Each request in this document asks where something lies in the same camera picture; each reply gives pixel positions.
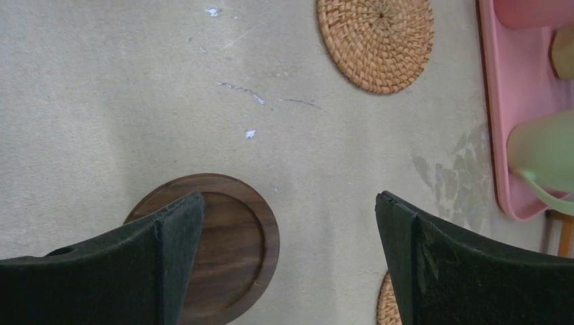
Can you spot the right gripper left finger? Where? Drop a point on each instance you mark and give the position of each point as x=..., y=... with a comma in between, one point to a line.
x=135, y=274

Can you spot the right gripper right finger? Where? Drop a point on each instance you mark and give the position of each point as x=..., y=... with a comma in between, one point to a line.
x=445, y=274

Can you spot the woven rattan coaster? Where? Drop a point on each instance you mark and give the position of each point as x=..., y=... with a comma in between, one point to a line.
x=381, y=46
x=387, y=311

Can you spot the dark walnut wooden coaster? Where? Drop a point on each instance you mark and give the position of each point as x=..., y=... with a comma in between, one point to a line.
x=238, y=249

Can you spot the wooden tiered shelf rack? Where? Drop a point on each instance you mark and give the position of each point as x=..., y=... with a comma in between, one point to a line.
x=558, y=234

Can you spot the green mug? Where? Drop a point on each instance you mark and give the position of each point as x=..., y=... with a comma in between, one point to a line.
x=540, y=155

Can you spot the pink plastic tray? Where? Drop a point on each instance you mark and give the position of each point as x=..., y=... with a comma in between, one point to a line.
x=521, y=85

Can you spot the yellow mug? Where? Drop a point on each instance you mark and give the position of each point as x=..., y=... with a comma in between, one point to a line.
x=561, y=52

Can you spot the pink mug front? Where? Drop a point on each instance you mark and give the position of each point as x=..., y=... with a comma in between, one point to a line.
x=521, y=14

